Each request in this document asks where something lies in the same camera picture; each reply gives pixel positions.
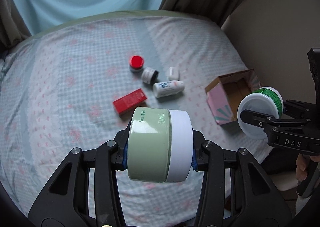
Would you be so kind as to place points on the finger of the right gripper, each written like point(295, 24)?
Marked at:
point(301, 110)
point(252, 119)

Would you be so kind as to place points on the small white bottle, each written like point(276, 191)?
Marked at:
point(173, 74)

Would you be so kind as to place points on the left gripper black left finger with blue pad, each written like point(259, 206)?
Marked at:
point(83, 190)

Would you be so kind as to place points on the green jar white lid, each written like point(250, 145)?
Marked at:
point(160, 145)

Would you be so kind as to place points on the grey jar red lid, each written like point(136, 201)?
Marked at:
point(136, 63)

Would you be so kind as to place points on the pink cardboard box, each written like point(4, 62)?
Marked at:
point(225, 93)

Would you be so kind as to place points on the white jar green label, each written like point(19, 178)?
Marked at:
point(265, 100)

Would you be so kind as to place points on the white jar black lid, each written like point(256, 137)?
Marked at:
point(149, 75)

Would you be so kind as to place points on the checkered floral bedsheet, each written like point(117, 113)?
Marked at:
point(58, 89)

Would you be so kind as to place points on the white bottle blue label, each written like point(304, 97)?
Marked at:
point(168, 88)

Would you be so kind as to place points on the person's hand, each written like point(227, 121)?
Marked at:
point(302, 162)

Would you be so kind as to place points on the red cardboard box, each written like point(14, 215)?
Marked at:
point(129, 101)

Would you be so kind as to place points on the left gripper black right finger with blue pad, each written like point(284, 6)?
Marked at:
point(236, 191)

